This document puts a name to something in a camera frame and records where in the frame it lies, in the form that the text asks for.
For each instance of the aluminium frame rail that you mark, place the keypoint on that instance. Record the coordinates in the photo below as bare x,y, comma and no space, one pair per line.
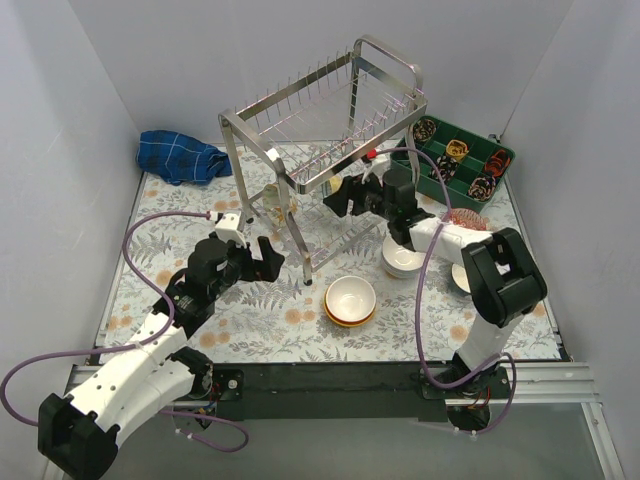
558,382

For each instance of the plain white ribbed bowl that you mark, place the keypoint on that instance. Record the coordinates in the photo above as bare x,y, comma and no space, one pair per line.
400,274

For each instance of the cream floral bowl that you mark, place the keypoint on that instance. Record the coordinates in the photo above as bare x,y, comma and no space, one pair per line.
272,206

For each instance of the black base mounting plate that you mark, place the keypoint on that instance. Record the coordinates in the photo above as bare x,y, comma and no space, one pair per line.
367,390

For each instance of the rolled yellow sock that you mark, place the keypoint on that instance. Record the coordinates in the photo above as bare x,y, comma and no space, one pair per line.
457,150

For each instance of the dark teal bowl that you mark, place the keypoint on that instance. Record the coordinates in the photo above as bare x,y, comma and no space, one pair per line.
460,279

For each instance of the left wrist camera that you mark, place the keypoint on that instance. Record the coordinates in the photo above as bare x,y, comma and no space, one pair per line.
229,226

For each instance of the blue plaid cloth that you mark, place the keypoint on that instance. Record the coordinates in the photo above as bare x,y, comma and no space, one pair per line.
177,158

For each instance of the rolled dark floral sock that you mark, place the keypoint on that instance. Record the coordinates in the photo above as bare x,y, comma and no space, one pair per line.
423,130

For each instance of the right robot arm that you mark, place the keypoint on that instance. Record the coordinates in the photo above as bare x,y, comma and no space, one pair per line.
505,282

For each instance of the yellow sun patterned bowl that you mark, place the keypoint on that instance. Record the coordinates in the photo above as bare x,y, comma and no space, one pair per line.
331,186

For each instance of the green compartment tray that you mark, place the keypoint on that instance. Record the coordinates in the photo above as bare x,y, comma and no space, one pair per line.
480,150

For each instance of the floral table mat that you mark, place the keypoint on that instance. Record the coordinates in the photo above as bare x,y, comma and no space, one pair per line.
283,321

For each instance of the rolled brown patterned sock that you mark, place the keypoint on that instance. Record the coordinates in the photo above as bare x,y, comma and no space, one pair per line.
482,188

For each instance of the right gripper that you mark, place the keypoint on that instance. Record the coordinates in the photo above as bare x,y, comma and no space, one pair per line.
355,192

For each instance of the red patterned bowl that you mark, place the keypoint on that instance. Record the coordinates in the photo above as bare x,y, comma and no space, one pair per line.
463,219

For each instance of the orange and white bowl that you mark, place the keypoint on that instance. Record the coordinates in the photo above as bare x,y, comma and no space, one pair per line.
351,298

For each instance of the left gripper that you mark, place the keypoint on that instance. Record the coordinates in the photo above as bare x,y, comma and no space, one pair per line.
252,263

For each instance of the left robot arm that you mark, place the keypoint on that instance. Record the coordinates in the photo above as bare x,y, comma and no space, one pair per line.
82,431

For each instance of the white grey-rimmed bowl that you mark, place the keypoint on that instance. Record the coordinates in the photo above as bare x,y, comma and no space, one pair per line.
397,257

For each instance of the steel two-tier dish rack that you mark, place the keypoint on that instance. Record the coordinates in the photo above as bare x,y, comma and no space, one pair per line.
317,125

